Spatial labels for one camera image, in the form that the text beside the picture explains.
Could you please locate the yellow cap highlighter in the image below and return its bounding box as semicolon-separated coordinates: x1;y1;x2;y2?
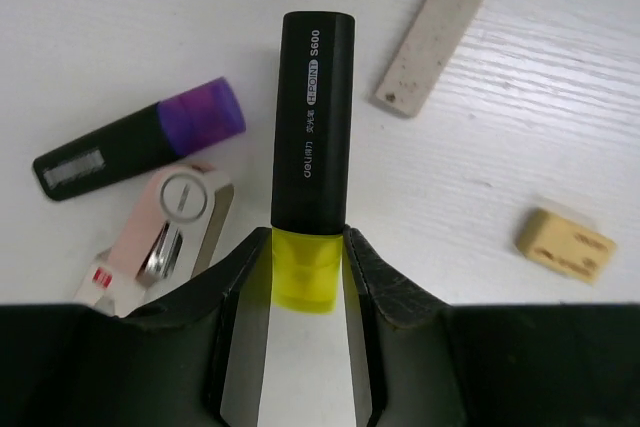
270;11;355;314

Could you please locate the long grey eraser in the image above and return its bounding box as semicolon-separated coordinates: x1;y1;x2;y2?
372;0;483;118

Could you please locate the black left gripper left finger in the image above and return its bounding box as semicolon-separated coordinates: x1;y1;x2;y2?
1;228;272;426

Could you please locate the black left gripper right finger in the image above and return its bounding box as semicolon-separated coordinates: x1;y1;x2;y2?
343;228;639;426

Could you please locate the purple cap highlighter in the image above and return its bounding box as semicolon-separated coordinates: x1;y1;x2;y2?
32;77;246;202

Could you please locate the pink mini stapler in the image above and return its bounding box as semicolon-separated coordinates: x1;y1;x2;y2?
107;164;235;293

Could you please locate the white staples box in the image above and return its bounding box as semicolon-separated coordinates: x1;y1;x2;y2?
72;249;146;318

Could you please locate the small tan eraser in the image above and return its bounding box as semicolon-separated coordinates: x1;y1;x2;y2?
515;207;617;284

